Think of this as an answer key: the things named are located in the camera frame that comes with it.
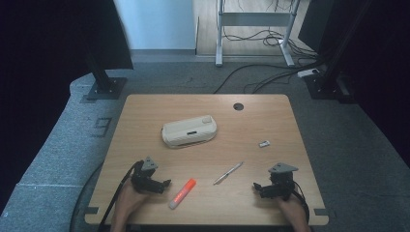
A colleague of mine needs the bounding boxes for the white fabric pencil case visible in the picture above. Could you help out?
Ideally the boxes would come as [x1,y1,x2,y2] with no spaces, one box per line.
[161,114,219,149]

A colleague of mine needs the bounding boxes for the person's left hand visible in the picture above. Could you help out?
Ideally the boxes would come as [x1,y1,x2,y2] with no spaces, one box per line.
[117,180,151,220]

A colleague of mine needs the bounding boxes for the white power strip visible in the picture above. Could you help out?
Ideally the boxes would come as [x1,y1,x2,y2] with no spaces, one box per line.
[297,68,320,78]

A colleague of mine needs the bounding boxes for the silver pen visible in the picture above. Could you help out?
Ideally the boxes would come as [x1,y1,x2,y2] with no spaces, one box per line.
[213,160,245,186]

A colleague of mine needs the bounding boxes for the long black floor cables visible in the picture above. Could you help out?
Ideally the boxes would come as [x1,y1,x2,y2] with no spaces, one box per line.
[212,61,323,95]

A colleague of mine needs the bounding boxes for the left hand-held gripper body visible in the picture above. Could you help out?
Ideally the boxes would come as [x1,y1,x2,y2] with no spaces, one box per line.
[130,157,160,194]

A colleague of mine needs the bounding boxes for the dark curtain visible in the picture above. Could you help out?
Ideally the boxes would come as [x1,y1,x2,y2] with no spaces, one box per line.
[0,0,134,207]
[298,0,410,168]

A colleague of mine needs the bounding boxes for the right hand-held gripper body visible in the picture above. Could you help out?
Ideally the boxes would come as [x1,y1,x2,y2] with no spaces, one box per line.
[268,161,299,199]

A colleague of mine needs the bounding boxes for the black metal stand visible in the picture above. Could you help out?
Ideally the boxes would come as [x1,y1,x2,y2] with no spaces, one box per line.
[304,0,357,104]
[81,42,129,101]

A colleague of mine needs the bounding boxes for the orange highlighter pen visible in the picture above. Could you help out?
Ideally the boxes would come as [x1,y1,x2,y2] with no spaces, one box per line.
[168,178,197,211]

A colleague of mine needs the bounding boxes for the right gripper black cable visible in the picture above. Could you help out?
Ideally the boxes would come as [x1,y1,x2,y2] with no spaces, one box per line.
[291,181,311,224]

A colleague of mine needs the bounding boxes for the white metal desk frame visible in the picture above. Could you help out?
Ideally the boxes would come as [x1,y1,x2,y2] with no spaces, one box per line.
[215,0,302,68]

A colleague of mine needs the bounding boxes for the tangle of black floor cables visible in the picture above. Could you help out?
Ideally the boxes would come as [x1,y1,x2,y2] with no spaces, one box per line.
[221,0,318,60]

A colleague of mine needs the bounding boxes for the person's right hand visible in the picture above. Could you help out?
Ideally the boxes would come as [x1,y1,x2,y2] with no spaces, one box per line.
[278,192,308,225]

